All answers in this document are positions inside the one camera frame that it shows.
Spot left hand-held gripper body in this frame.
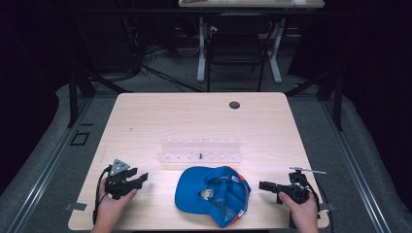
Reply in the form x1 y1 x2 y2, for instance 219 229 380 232
104 158 140 201

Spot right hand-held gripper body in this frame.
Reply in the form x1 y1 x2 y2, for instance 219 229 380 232
275 166 327 206

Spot blue baseball cap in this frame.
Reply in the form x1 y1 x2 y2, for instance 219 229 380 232
174 165 253 229

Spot person's left hand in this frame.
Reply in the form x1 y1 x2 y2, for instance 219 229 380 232
95 178 138 229

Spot person's right hand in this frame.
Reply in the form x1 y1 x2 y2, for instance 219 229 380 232
278 191 321 233

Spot grey tape piece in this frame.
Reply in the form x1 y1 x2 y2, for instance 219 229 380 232
63 201 88 212
318 201 337 214

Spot black tape square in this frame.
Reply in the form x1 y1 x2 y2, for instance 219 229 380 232
69 130 90 147

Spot clear acrylic rack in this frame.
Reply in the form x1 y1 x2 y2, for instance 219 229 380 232
156 137 243 164

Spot black chair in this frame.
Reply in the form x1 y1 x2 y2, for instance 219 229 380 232
205 13 275 93

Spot white-legged desk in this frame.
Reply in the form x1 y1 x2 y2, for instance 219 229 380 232
178 0 326 84

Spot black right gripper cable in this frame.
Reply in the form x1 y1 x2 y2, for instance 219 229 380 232
299 174 323 219

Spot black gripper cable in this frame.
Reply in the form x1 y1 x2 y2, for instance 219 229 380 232
92 165 113 225
299 174 323 219

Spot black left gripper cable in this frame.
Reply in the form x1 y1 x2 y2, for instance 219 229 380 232
92 165 113 225

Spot aluminium floor rail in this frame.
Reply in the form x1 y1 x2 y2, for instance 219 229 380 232
322 96 394 233
5 96 95 233

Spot black metal frame stand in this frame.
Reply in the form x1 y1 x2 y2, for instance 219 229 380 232
66 63 134 128
284 66 345 132

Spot black floor cables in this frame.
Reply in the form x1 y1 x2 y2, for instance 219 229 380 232
141 45 206 93

